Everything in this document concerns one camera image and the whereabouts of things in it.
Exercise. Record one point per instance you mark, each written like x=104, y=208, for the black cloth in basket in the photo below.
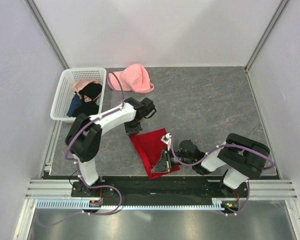
x=89, y=96

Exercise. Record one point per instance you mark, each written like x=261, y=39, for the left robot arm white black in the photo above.
x=84, y=137

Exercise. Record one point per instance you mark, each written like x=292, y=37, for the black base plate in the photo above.
x=162, y=190

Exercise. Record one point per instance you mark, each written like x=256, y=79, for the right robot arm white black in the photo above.
x=246, y=159

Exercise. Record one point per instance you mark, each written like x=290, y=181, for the red cloth napkin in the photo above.
x=149, y=148

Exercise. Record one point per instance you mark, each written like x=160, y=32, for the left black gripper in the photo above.
x=132, y=131

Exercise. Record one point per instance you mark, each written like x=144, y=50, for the navy blue cloth in basket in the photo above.
x=75, y=104

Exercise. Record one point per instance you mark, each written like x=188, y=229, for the pink cloth in basket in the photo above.
x=80, y=85

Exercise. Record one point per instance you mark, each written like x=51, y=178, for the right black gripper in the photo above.
x=164, y=165

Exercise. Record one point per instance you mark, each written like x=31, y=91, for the light blue cable duct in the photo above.
x=79, y=204

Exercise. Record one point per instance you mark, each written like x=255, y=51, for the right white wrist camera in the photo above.
x=167, y=139

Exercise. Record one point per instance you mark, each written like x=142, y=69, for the pink baseball cap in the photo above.
x=134, y=78

